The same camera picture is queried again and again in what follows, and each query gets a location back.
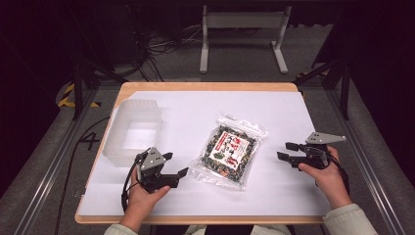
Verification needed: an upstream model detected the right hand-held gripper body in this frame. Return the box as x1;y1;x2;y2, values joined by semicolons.
295;131;347;170

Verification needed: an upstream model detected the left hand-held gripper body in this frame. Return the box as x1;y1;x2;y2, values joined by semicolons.
134;147;180;194

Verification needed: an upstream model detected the person's left hand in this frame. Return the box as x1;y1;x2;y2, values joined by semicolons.
124;169;171;215

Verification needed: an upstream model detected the person's right hand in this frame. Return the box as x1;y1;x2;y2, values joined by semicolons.
298;146;350;201

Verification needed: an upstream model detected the translucent plastic container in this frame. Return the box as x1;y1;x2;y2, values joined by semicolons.
101;98;163;168

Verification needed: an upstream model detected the white table mat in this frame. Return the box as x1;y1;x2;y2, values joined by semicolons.
77;90;331;217

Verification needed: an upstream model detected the clear snack packet, printed label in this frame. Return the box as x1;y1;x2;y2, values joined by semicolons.
188;114;269;192

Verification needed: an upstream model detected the black tripod stand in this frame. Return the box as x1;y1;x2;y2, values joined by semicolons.
69;58;129;121
293;58;352;121

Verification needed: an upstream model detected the yellow black hazard tape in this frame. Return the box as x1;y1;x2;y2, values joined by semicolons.
57;82;101;109

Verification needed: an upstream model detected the white metal stand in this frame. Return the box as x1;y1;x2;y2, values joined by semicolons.
199;4;293;74

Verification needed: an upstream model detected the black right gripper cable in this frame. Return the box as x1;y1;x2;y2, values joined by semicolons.
314;152;351;198

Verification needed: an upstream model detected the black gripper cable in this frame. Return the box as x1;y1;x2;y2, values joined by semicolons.
314;152;351;198
120;156;145;213

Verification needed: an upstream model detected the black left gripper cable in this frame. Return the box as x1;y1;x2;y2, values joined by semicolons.
120;156;145;213

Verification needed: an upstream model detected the aluminium rail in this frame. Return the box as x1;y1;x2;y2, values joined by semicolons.
13;87;100;235
326;87;407;235

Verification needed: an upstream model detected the black floor cable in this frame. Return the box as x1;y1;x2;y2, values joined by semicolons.
53;116;113;235

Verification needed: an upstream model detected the bundle of floor cables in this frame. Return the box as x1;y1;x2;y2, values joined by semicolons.
128;6;204;83

